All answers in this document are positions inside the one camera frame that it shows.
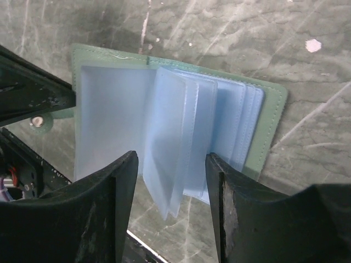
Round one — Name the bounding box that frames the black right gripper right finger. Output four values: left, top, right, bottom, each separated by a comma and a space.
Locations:
206, 153, 350, 262

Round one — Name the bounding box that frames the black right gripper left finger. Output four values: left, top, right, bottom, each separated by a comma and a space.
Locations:
1, 151, 138, 262

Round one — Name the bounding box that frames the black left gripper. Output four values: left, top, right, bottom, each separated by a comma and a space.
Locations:
1, 46, 76, 199

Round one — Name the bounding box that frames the green card holder wallet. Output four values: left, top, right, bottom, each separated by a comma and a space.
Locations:
29, 43, 288, 221

